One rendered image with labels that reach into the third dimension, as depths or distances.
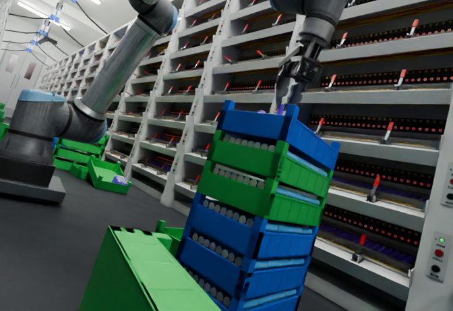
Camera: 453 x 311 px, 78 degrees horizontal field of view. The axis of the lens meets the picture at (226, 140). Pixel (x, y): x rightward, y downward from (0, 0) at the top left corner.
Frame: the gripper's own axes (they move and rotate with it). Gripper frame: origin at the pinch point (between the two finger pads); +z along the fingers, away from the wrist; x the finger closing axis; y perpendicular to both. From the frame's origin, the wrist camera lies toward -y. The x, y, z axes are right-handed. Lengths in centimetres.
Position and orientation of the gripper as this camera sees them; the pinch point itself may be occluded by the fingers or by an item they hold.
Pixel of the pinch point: (281, 104)
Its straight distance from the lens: 87.0
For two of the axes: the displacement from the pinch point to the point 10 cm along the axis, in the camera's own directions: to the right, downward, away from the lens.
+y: 2.4, 2.3, -9.4
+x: 9.0, 3.2, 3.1
